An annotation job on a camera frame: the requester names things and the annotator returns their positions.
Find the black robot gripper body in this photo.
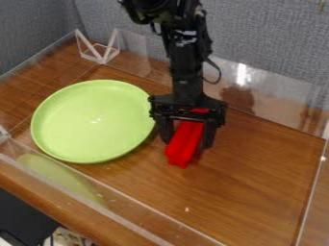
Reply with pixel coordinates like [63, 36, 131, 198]
[147, 61, 229, 128]

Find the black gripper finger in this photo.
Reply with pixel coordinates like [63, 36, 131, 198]
[202, 119, 217, 150]
[155, 115, 174, 143]

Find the red plastic block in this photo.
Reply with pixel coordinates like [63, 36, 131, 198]
[165, 120, 205, 168]

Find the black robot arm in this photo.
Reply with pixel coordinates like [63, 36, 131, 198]
[118, 0, 227, 148]

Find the green round plate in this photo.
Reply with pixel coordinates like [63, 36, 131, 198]
[31, 80, 154, 164]

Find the white power strip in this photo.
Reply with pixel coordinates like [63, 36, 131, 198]
[43, 227, 95, 246]

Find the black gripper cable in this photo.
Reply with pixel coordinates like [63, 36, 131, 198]
[202, 56, 223, 86]

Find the clear acrylic enclosure wall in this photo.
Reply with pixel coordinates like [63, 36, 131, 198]
[0, 31, 329, 246]

